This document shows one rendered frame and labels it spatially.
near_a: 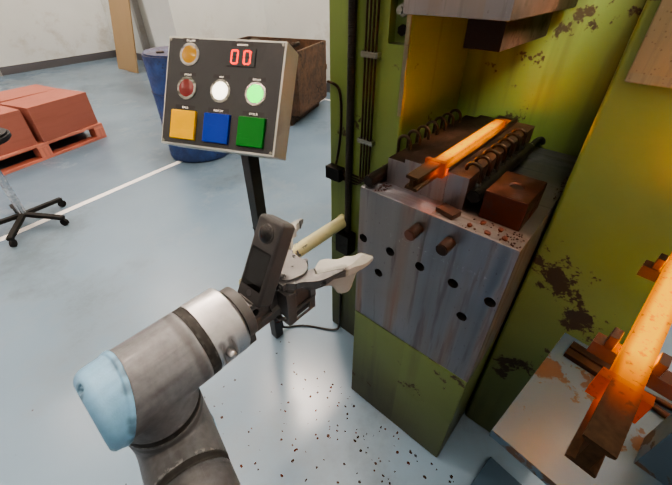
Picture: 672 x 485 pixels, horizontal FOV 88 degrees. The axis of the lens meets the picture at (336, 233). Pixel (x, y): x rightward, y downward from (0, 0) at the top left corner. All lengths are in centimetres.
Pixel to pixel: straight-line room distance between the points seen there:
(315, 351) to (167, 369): 124
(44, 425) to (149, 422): 138
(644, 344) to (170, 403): 52
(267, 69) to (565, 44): 76
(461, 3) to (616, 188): 45
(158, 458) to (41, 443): 129
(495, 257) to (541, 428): 30
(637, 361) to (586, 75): 81
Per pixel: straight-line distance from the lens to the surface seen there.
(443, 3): 75
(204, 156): 333
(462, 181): 78
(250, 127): 95
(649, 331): 56
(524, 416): 75
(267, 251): 44
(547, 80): 119
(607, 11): 116
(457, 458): 148
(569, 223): 91
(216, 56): 105
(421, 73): 102
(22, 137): 403
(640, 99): 82
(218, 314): 43
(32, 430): 182
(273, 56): 97
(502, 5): 71
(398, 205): 81
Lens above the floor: 133
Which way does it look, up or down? 36 degrees down
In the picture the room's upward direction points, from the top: straight up
